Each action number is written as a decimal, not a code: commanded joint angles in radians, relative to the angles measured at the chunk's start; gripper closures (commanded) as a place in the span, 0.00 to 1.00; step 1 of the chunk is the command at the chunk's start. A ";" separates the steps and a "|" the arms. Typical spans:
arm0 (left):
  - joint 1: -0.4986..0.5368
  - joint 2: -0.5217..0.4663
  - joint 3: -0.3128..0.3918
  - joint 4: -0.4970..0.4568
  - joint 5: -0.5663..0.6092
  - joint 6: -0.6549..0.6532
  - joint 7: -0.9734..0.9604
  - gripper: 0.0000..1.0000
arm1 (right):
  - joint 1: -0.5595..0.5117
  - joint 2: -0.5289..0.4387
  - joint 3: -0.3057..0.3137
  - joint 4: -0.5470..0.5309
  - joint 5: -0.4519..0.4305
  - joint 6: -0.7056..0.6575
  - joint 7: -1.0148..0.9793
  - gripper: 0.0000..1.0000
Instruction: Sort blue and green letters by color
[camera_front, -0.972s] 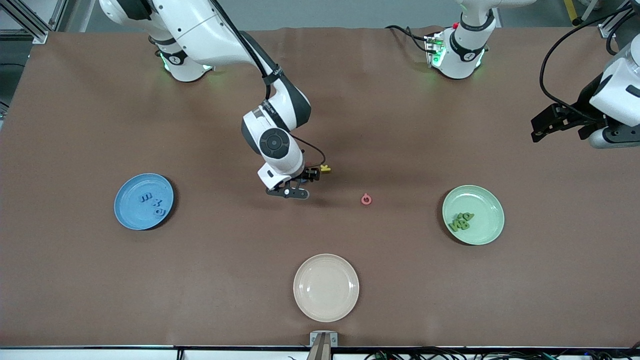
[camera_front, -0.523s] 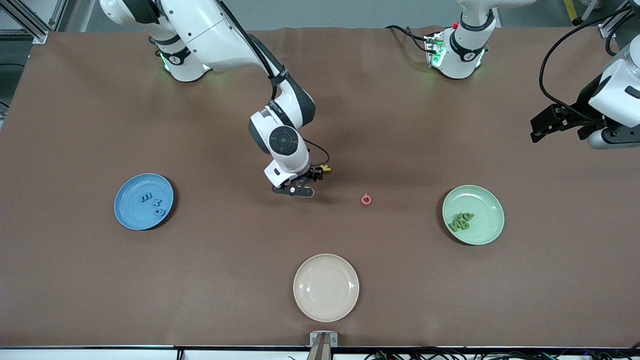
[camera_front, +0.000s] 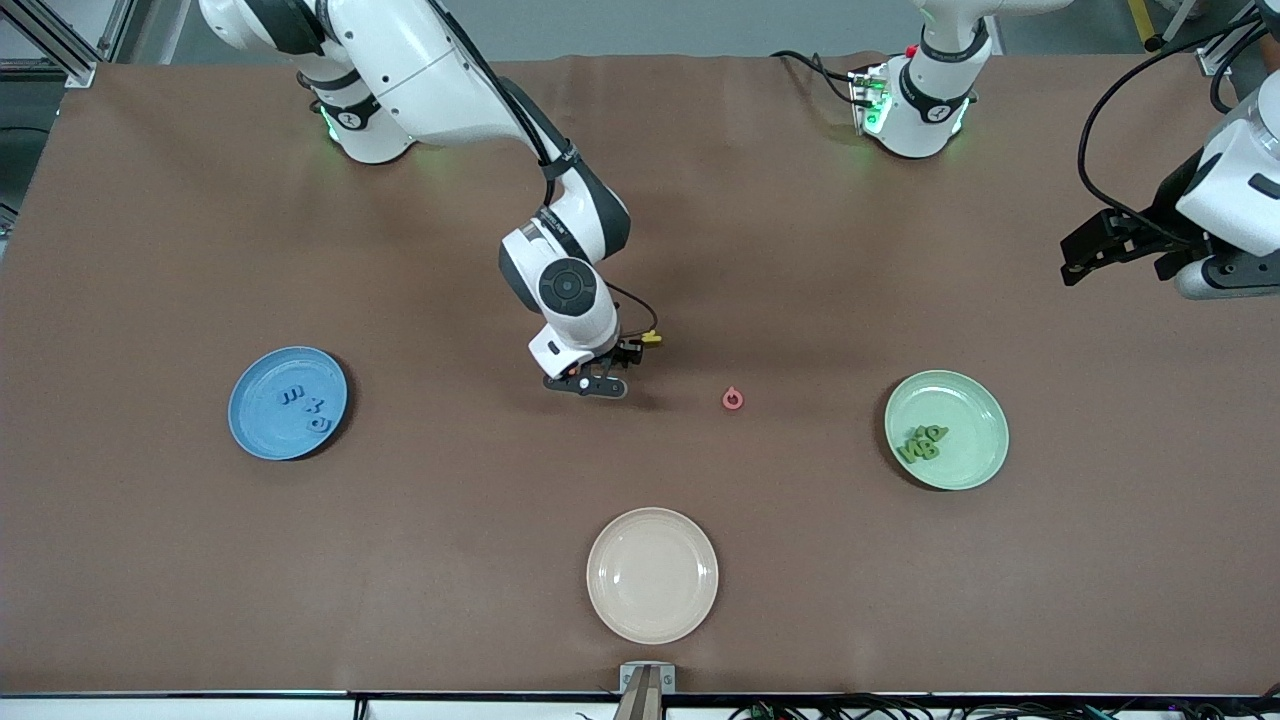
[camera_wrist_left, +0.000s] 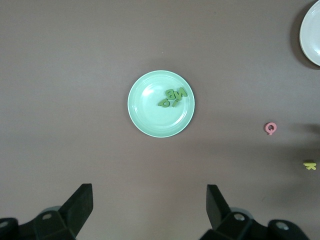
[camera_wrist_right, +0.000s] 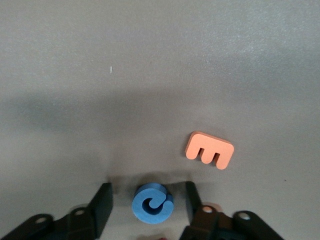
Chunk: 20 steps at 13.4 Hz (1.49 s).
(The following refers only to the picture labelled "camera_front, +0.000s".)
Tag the blue plate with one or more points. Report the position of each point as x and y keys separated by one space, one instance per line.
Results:
x=265 y=430

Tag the green plate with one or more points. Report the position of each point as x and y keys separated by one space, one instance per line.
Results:
x=970 y=400

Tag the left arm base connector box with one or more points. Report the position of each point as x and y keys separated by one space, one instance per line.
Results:
x=868 y=100

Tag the cream plate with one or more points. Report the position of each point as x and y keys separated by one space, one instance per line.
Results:
x=652 y=575

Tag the chair leg with caster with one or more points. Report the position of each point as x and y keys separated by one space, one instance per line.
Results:
x=1155 y=42

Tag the aluminium frame structure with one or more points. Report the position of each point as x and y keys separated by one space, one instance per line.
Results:
x=78 y=72

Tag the white table edge rail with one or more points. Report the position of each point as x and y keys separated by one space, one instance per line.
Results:
x=200 y=710

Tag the green foam letter B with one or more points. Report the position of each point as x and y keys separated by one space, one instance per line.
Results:
x=930 y=451

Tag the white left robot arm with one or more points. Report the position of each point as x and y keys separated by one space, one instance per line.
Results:
x=925 y=120

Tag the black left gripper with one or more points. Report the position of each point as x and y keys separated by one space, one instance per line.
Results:
x=1163 y=217

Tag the aluminium frame profile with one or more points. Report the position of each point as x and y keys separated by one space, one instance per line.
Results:
x=1212 y=62

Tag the green foam letter N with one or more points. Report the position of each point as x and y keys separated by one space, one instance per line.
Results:
x=905 y=454

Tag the pink foam letter Q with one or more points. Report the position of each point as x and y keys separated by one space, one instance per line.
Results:
x=724 y=399

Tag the brown table cover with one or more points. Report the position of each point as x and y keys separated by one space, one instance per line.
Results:
x=400 y=600

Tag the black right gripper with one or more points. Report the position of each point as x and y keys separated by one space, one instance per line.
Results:
x=627 y=351

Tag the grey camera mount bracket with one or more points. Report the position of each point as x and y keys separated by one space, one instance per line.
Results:
x=647 y=685

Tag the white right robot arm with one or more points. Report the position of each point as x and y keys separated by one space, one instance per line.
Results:
x=440 y=80

